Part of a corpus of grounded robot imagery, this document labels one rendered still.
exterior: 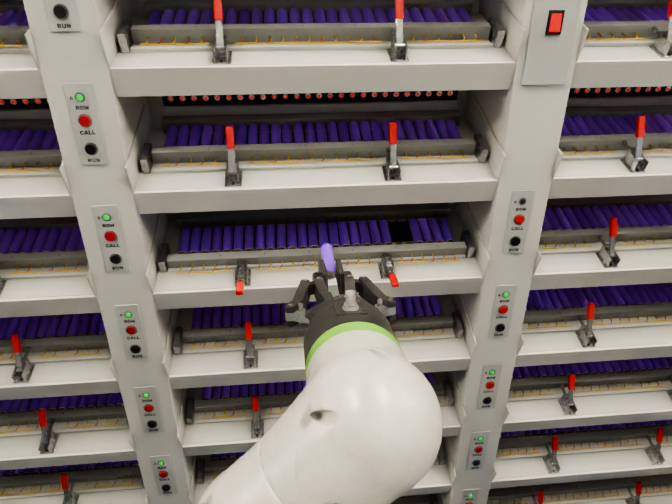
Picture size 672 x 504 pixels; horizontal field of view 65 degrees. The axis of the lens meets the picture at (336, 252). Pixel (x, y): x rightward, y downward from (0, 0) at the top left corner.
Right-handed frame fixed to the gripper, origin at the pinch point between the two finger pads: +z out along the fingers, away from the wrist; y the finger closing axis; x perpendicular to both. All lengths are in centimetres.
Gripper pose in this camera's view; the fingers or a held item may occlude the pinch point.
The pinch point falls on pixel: (331, 276)
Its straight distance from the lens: 73.7
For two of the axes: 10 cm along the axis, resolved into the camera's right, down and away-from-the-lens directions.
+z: -0.9, -2.8, 9.6
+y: -10.0, 0.4, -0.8
